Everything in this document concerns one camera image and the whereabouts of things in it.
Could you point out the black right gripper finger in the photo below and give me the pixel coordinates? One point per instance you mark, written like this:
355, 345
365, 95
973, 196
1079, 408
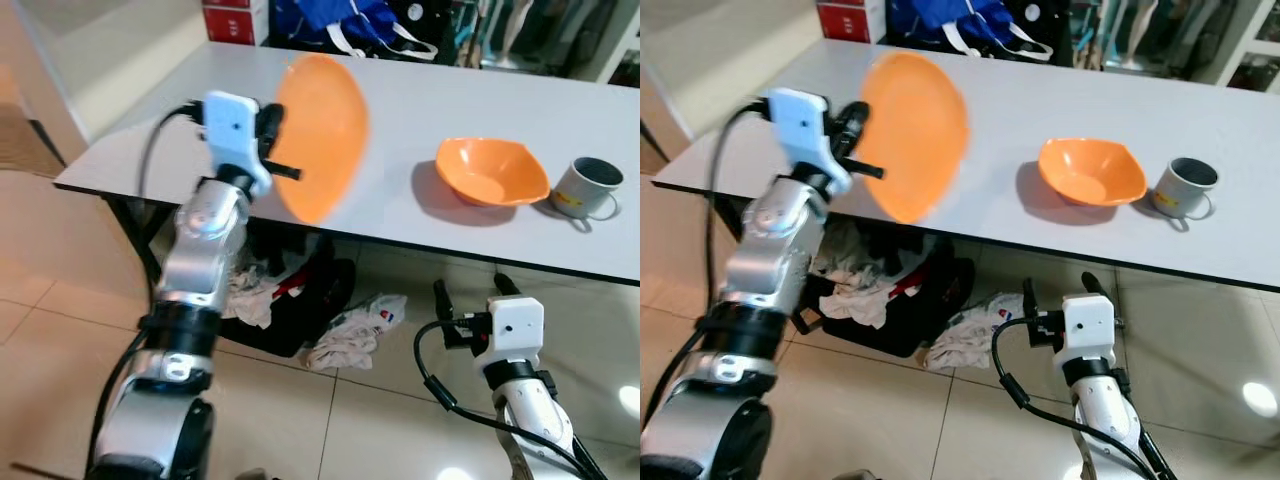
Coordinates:
443, 302
1092, 285
1030, 299
506, 286

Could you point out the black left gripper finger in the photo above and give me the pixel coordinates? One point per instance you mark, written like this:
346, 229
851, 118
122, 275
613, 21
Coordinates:
285, 171
866, 170

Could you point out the orange plastic plate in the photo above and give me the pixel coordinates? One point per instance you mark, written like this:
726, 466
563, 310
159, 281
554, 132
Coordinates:
325, 130
915, 135

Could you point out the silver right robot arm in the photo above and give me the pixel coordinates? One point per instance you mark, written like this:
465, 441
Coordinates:
1110, 425
540, 425

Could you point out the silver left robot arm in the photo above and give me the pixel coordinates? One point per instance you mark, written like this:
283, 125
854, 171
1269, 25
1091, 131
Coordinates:
195, 260
765, 270

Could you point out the white printed cloth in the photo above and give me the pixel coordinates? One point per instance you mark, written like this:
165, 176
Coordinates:
350, 335
965, 335

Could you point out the black fabric bag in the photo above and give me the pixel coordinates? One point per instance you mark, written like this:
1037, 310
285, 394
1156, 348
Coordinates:
315, 310
925, 305

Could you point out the red cardboard box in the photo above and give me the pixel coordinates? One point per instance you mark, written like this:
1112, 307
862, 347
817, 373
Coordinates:
850, 22
235, 25

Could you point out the orange plastic bowl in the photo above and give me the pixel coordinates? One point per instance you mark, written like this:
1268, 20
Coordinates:
490, 175
1090, 172

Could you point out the beige and red cloth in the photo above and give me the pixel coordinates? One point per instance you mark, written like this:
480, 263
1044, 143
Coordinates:
855, 285
255, 295

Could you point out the black metal table leg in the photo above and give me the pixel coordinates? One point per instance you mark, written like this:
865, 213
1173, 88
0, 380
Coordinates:
135, 235

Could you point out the white glass-door cabinet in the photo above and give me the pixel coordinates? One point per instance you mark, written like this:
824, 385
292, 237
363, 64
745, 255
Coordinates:
620, 50
1250, 55

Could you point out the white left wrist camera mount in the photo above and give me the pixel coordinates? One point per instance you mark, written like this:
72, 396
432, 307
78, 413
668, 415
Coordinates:
800, 125
232, 130

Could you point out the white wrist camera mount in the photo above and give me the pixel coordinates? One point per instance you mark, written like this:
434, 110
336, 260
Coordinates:
515, 328
800, 125
1090, 326
232, 130

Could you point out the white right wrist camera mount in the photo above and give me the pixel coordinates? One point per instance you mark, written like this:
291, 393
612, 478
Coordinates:
515, 328
1090, 326

